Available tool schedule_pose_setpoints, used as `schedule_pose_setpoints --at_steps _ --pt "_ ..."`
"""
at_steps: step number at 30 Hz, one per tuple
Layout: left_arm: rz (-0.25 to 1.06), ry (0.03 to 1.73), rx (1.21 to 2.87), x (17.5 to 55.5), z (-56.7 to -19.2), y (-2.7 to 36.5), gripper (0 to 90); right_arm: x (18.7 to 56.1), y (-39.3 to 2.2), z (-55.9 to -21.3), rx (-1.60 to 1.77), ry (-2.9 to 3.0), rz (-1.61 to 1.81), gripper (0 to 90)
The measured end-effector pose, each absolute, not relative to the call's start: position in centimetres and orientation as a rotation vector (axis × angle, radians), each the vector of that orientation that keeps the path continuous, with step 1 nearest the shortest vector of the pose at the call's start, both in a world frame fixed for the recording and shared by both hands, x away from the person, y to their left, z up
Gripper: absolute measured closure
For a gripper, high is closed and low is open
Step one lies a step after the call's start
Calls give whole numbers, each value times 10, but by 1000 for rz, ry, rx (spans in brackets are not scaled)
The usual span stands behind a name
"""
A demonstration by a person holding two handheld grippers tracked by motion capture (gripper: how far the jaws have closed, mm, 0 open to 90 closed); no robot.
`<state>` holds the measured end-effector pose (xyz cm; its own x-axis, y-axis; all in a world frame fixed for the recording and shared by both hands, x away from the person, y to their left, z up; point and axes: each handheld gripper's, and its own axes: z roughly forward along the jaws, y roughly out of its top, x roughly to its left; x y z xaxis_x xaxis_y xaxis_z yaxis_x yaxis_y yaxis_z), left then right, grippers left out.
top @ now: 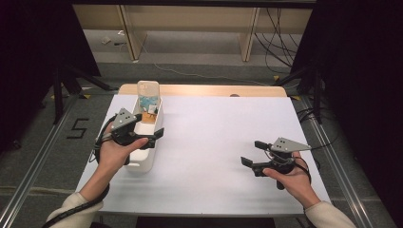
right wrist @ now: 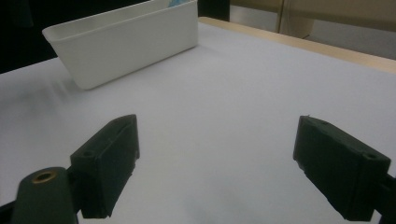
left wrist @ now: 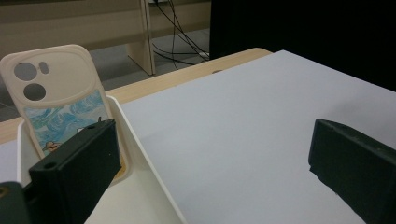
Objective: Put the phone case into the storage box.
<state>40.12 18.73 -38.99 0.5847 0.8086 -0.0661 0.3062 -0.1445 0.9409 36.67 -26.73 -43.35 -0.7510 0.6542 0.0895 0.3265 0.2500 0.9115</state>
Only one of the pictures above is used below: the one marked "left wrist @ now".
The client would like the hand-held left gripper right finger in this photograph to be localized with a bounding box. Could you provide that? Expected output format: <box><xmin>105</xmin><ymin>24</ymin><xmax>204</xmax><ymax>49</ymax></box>
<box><xmin>307</xmin><ymin>118</ymin><xmax>396</xmax><ymax>224</ymax></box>

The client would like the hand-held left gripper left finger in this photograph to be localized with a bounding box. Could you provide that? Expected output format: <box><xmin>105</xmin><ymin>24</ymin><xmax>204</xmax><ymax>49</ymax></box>
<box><xmin>28</xmin><ymin>119</ymin><xmax>123</xmax><ymax>224</ymax></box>

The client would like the white plastic storage bin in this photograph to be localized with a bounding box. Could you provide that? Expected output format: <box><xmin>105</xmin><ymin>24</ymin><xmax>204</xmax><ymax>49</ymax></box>
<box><xmin>17</xmin><ymin>95</ymin><xmax>189</xmax><ymax>224</ymax></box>

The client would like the beige illustrated phone case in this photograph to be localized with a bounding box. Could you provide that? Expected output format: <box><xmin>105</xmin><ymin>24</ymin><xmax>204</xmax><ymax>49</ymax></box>
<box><xmin>0</xmin><ymin>44</ymin><xmax>129</xmax><ymax>182</ymax></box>

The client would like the white table sheet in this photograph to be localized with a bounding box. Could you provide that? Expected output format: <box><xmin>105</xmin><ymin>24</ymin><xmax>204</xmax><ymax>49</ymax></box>
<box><xmin>0</xmin><ymin>49</ymin><xmax>396</xmax><ymax>224</ymax></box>

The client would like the light wooden table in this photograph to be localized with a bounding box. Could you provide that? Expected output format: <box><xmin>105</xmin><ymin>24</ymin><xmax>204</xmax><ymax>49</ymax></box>
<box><xmin>0</xmin><ymin>47</ymin><xmax>274</xmax><ymax>146</ymax></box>

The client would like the light wooden shelf unit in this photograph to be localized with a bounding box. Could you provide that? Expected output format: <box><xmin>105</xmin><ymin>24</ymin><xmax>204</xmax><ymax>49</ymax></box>
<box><xmin>0</xmin><ymin>0</ymin><xmax>213</xmax><ymax>77</ymax></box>

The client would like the bundle of black cables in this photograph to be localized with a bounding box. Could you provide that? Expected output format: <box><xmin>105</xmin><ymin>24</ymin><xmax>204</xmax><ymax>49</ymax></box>
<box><xmin>150</xmin><ymin>0</ymin><xmax>211</xmax><ymax>71</ymax></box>

